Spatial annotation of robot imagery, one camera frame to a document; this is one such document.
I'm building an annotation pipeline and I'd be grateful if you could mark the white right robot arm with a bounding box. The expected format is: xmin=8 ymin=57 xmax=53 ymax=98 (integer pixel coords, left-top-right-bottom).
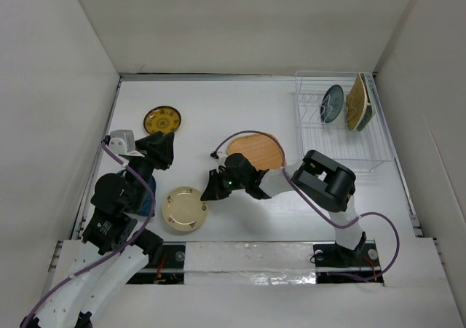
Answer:
xmin=200 ymin=150 xmax=366 ymax=268

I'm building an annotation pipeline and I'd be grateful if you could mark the green-rimmed bamboo tray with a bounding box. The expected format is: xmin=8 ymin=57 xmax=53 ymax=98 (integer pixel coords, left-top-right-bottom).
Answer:
xmin=345 ymin=73 xmax=368 ymax=131

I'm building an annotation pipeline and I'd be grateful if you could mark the orange square woven tray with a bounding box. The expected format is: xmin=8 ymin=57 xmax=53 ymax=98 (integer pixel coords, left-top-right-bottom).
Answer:
xmin=227 ymin=133 xmax=286 ymax=170

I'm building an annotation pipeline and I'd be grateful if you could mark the yellow brown round plate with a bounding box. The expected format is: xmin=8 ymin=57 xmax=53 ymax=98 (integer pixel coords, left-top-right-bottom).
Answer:
xmin=143 ymin=106 xmax=182 ymax=134

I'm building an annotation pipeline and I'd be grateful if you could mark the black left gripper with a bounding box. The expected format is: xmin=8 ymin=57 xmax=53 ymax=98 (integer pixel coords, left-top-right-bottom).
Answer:
xmin=126 ymin=130 xmax=174 ymax=210

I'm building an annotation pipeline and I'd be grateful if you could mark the cream floral round plate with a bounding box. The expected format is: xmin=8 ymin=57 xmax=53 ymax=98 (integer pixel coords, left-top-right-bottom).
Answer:
xmin=162 ymin=186 xmax=209 ymax=233

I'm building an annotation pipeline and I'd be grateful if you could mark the blue white patterned bowl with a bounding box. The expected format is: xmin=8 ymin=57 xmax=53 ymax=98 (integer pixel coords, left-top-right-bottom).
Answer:
xmin=320 ymin=85 xmax=344 ymax=124

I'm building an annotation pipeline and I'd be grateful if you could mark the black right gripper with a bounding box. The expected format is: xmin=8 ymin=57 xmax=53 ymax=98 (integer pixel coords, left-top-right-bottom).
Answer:
xmin=202 ymin=167 xmax=248 ymax=200

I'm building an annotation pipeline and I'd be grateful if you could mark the light blue divided plate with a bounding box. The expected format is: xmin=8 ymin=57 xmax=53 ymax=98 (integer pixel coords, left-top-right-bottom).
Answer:
xmin=357 ymin=73 xmax=376 ymax=132

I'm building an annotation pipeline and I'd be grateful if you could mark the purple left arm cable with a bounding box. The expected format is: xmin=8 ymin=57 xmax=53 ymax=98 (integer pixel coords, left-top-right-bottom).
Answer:
xmin=21 ymin=138 xmax=156 ymax=325

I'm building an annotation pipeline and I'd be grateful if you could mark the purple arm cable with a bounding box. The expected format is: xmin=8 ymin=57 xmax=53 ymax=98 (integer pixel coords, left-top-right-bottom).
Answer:
xmin=210 ymin=130 xmax=401 ymax=284
xmin=21 ymin=138 xmax=156 ymax=325

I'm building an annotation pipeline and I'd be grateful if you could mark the white wire dish rack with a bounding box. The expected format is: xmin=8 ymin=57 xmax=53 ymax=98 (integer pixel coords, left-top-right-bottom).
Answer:
xmin=294 ymin=71 xmax=395 ymax=172

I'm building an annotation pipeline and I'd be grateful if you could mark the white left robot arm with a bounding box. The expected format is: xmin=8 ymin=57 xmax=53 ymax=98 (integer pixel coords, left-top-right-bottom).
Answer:
xmin=20 ymin=130 xmax=175 ymax=327

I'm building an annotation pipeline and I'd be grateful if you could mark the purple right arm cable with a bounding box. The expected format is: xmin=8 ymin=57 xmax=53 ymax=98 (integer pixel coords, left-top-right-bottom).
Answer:
xmin=210 ymin=130 xmax=401 ymax=284

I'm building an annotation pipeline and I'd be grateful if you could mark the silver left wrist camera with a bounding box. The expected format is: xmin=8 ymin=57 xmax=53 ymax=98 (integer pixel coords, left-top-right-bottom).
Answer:
xmin=103 ymin=130 xmax=136 ymax=155

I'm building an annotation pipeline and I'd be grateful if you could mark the dark blue plate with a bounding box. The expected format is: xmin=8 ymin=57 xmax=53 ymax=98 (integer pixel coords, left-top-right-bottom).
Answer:
xmin=115 ymin=170 xmax=157 ymax=217

